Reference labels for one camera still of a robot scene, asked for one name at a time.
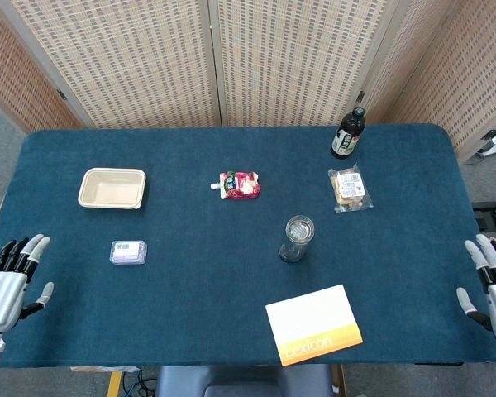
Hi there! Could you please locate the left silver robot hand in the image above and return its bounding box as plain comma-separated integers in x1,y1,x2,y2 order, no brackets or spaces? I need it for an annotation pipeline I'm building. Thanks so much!
0,233,55,332

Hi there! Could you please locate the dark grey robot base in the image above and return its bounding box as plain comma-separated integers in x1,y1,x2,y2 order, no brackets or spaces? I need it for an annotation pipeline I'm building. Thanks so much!
155,363,334,397

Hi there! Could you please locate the clear glass jar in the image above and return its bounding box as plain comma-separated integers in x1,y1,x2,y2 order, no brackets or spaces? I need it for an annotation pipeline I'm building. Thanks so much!
278,214,317,264

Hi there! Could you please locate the small purple plastic box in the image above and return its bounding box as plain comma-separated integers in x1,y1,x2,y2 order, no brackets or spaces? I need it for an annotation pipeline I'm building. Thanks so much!
108,240,149,266

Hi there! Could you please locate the beige rectangular food tray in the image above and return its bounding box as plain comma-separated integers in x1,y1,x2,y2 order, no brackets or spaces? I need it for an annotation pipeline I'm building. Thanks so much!
77,167,147,210

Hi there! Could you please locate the white orange Lexicon booklet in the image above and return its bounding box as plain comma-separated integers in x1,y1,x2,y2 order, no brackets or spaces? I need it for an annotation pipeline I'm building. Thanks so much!
265,284,364,367

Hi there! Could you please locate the clear snack bag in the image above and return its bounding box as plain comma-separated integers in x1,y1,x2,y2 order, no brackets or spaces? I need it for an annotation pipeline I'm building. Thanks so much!
327,163,374,214

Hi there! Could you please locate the blue tablecloth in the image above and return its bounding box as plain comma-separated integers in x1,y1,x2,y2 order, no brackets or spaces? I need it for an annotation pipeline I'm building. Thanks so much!
0,122,496,369

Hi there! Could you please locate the woven folding screen panel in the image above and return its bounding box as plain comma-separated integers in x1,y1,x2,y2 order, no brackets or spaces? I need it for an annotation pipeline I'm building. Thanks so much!
0,0,86,134
208,0,402,127
361,0,496,165
0,0,223,129

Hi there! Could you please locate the dark glass bottle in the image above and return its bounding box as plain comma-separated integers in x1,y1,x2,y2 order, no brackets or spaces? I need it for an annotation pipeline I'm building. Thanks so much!
330,106,367,160

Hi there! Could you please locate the red drink pouch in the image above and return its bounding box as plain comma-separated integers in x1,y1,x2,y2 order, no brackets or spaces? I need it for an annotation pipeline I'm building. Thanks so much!
209,170,262,200

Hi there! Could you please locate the blue cable bundle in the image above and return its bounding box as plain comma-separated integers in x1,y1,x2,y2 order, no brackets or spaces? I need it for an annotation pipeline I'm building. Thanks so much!
122,367,158,397

